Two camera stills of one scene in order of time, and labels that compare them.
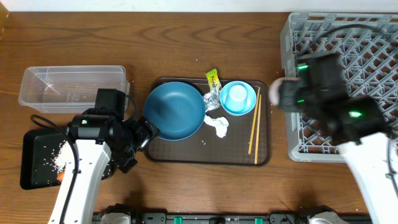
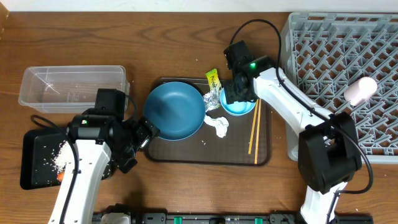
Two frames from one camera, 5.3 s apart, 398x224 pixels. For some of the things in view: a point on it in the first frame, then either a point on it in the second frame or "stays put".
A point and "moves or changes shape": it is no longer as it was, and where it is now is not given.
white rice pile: (64, 158) stays put
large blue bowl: (176, 109) stays put
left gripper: (147, 133) stays put
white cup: (273, 91) moves or changes shape
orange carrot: (60, 175) stays put
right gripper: (290, 91) to (232, 96)
